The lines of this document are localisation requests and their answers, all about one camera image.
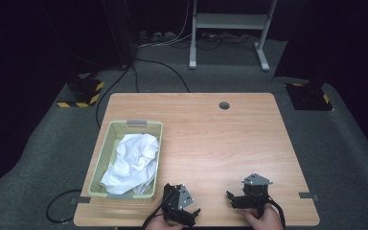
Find curved black floor cable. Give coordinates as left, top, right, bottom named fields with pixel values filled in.
left=135, top=57, right=192, bottom=94

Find black yellow striped base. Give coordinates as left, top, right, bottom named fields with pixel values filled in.
left=283, top=81, right=335, bottom=112
left=56, top=75, right=105, bottom=109

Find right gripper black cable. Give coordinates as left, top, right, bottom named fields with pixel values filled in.
left=265, top=195, right=287, bottom=230

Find grey tape strip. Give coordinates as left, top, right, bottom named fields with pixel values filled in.
left=70, top=195, right=92, bottom=205
left=298, top=192, right=320, bottom=202

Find looped black floor cable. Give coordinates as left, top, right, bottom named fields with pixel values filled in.
left=45, top=189, right=82, bottom=224

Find white cables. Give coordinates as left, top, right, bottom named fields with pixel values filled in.
left=137, top=0, right=194, bottom=50

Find green plastic basket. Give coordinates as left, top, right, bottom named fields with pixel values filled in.
left=87, top=119, right=164, bottom=201

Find person's right hand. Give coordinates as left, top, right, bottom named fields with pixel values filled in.
left=239, top=204, right=284, bottom=230

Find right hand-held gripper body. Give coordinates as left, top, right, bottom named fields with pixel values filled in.
left=234, top=172, right=273, bottom=210

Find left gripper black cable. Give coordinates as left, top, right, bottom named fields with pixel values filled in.
left=141, top=191, right=173, bottom=230

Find white cloth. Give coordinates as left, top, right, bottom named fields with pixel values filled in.
left=100, top=132, right=160, bottom=196

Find white metal stand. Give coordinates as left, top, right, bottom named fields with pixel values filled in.
left=189, top=0, right=278, bottom=72

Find person's left hand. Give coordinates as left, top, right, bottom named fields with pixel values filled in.
left=145, top=213, right=185, bottom=230

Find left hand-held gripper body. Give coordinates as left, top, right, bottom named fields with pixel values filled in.
left=161, top=183, right=196, bottom=222

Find long black floor cable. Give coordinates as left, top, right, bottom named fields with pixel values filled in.
left=95, top=64, right=132, bottom=129

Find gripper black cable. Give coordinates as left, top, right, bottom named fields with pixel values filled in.
left=265, top=195, right=287, bottom=230
left=141, top=191, right=173, bottom=230

